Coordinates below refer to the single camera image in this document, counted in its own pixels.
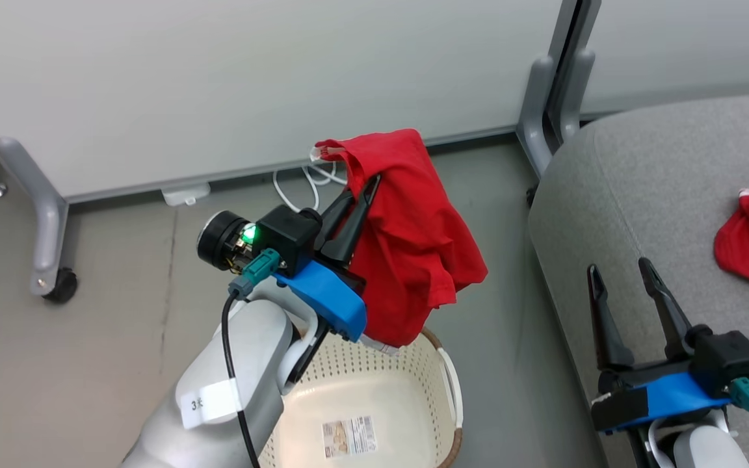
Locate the red garment with white stripes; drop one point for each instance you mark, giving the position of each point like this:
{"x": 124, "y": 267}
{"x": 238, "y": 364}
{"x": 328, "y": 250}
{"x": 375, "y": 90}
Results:
{"x": 413, "y": 247}

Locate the white tape label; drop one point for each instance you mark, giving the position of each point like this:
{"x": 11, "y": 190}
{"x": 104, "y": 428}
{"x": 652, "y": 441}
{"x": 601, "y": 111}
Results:
{"x": 209, "y": 403}

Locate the grey fabric sofa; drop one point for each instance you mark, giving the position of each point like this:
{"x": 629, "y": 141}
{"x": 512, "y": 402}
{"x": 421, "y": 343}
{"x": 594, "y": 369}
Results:
{"x": 641, "y": 195}

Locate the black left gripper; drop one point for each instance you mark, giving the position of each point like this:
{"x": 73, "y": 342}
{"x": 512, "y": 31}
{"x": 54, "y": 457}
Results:
{"x": 290, "y": 237}

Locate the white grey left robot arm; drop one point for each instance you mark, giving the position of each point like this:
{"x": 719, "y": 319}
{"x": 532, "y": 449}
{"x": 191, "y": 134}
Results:
{"x": 251, "y": 344}

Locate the printed paper sticker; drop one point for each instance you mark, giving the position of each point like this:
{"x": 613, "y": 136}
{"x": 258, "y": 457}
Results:
{"x": 348, "y": 437}

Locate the white power adapter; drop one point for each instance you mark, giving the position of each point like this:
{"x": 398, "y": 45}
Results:
{"x": 186, "y": 195}

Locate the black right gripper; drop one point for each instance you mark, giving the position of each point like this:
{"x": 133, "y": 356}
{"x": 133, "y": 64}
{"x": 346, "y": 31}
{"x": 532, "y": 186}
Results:
{"x": 729, "y": 357}

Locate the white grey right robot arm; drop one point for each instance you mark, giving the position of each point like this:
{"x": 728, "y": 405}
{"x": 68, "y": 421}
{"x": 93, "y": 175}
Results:
{"x": 706, "y": 452}

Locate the grey upright partition foot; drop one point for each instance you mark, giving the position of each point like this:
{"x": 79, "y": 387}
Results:
{"x": 534, "y": 123}
{"x": 576, "y": 91}

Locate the long grey partition foot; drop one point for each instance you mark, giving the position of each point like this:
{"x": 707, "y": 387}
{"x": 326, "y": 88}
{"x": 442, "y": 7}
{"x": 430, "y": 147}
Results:
{"x": 49, "y": 227}

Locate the narrow white partition panel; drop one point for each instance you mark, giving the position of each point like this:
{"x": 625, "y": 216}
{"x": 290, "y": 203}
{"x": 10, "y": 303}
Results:
{"x": 686, "y": 45}

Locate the large black caster wheel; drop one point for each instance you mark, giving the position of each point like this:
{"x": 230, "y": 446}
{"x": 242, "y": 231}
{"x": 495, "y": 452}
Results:
{"x": 62, "y": 286}

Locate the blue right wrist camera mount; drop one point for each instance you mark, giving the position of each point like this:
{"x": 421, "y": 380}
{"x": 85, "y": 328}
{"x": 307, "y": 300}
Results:
{"x": 673, "y": 396}

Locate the small black caster wheel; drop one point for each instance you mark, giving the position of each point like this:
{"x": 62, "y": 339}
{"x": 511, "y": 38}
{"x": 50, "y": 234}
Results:
{"x": 531, "y": 197}

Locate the large white partition panel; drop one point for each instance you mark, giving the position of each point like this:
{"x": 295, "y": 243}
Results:
{"x": 218, "y": 84}

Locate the cream perforated laundry basket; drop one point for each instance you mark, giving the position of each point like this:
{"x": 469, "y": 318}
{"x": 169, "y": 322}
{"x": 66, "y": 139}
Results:
{"x": 381, "y": 390}

